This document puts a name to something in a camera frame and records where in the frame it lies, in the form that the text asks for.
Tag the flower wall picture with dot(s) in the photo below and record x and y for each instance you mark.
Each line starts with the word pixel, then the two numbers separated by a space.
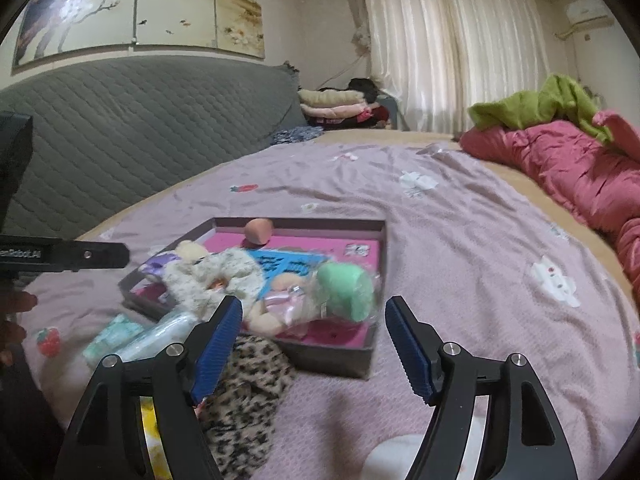
pixel 150 5

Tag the black garment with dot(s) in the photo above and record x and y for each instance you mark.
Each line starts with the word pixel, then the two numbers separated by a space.
pixel 365 86

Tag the teddy bear in purple dress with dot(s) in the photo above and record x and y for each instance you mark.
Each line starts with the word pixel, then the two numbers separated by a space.
pixel 190 252

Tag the purple printed bedsheet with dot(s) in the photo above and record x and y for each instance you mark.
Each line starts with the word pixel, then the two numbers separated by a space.
pixel 475 260

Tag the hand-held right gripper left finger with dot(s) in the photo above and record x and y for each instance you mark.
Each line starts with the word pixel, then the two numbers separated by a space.
pixel 220 345

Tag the dark printed cloth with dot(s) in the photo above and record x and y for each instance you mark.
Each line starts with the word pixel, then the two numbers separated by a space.
pixel 350 121

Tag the teddy bear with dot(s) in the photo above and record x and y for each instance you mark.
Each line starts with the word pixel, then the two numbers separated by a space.
pixel 190 252
pixel 345 285

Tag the pink quilt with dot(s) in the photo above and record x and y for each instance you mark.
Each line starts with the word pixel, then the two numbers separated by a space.
pixel 575 170

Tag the folded pink cloth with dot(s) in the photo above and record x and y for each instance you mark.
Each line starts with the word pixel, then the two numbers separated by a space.
pixel 335 111

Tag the green tissue packet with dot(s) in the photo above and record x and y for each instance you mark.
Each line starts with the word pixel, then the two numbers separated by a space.
pixel 112 337

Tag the person's left hand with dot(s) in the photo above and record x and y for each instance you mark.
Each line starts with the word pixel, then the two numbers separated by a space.
pixel 15 302

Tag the green garment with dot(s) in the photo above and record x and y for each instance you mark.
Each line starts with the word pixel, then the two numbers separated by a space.
pixel 540 102

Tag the white air conditioner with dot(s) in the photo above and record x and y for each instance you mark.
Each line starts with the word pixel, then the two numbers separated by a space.
pixel 590 10

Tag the grey quilted headboard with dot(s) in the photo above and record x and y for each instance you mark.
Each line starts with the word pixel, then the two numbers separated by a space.
pixel 150 135

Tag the blue knitted cloth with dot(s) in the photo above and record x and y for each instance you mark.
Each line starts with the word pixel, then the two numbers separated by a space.
pixel 297 136

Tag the pink shallow tray box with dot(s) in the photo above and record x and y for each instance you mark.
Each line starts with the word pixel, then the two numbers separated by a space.
pixel 330 355

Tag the leopard print scrunchie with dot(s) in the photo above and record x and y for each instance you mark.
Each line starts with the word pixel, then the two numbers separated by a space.
pixel 250 385

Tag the cream curtain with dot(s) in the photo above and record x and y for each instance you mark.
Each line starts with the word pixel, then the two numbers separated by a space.
pixel 450 50

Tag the folded cream cloth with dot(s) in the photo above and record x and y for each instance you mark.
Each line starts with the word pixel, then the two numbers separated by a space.
pixel 330 97

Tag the orange makeup sponge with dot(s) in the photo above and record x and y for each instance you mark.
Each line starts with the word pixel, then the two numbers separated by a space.
pixel 257 230

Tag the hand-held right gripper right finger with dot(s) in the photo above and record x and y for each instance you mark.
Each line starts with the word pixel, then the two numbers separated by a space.
pixel 407 345

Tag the floral cream scrunchie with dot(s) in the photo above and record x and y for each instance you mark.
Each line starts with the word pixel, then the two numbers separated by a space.
pixel 235 265

